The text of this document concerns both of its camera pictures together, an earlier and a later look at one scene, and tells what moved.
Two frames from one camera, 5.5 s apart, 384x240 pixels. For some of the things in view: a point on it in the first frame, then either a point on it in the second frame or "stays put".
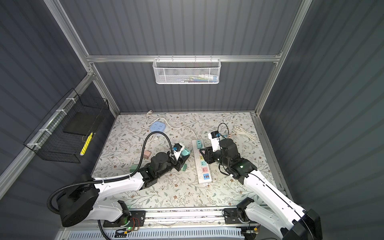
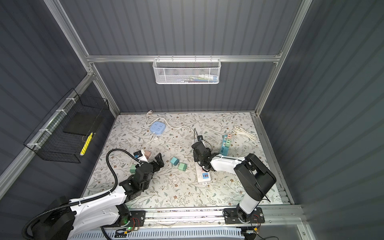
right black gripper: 208,156 → 195,157
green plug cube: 133,168 stays put
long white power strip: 203,169 stays put
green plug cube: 184,168 stays put
